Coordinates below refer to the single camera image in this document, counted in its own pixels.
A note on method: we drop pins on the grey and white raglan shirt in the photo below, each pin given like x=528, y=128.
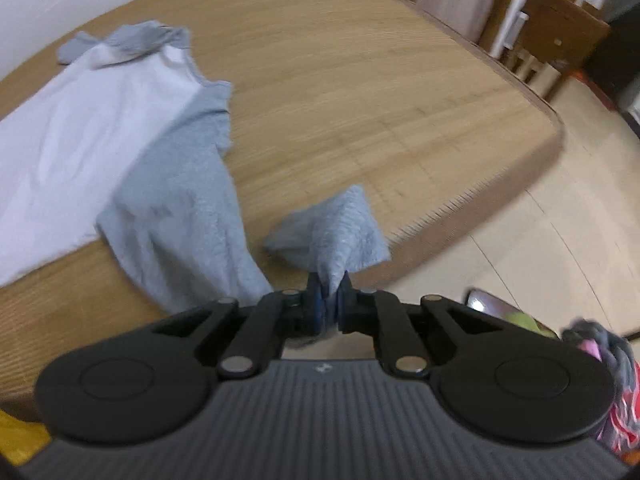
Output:
x=170, y=185

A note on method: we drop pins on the dark glossy object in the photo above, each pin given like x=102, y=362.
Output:
x=495, y=310

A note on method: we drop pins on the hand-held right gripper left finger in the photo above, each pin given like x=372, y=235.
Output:
x=317, y=310

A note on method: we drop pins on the dark cabinet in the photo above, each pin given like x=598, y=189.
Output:
x=617, y=35

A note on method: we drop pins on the wooden chair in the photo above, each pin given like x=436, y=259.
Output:
x=555, y=25

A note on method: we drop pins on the pile of grey pink clothes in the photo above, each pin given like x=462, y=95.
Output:
x=617, y=390

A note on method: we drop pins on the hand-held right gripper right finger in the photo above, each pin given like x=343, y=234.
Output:
x=341, y=305

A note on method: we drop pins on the person's yellow clothing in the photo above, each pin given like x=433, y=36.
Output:
x=20, y=437

